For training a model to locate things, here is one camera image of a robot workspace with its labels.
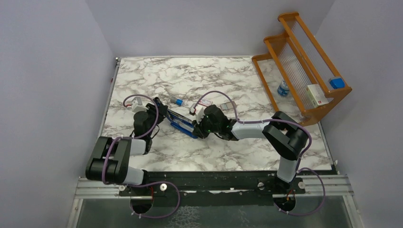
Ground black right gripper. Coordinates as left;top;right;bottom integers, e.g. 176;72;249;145
192;114;220;139

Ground red white staple box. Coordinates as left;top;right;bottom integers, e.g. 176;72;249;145
198;99;213;107

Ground staple box tray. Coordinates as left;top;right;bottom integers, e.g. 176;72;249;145
220;102;237;111

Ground blue black stapler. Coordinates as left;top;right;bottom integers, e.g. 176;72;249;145
167;109;192;126

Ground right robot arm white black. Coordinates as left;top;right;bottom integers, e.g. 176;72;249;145
192;105;312;193

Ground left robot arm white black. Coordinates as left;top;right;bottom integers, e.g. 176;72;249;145
85;97;168;195

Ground grey blue small cylinder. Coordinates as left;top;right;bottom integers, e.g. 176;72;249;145
170;97;183;106

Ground blue lidded small jar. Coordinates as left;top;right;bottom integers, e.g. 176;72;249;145
277;80;290;97

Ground orange wooden tiered rack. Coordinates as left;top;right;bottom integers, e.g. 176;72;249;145
252;12;352;126

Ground white red carton box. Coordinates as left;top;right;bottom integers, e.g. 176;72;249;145
306;84;329;108

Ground blue block on rack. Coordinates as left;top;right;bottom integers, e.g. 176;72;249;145
329;77;345;89

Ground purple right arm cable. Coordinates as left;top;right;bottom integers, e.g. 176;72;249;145
190;90;326;218

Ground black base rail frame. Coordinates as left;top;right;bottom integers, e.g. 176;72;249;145
74;171;354;207

